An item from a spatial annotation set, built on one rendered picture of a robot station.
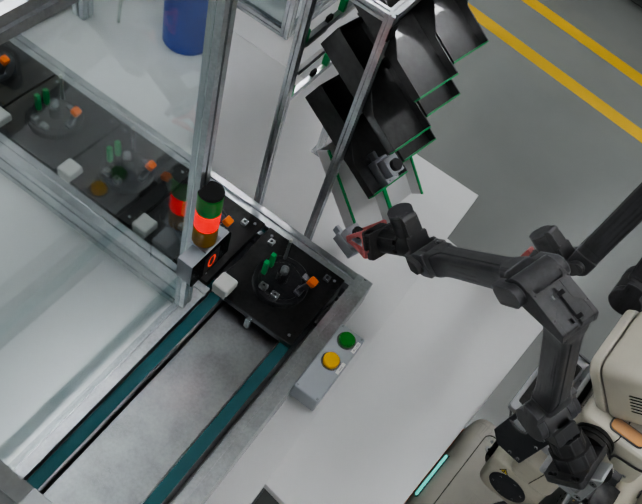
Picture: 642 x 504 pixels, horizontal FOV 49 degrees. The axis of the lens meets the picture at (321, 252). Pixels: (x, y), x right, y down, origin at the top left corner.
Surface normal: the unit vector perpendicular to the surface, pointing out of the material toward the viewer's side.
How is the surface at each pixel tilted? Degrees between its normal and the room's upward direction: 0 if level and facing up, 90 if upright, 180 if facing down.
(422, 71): 25
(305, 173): 0
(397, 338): 0
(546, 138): 0
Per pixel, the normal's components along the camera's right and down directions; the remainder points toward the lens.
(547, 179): 0.22, -0.54
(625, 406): -0.65, 0.54
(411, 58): 0.50, -0.20
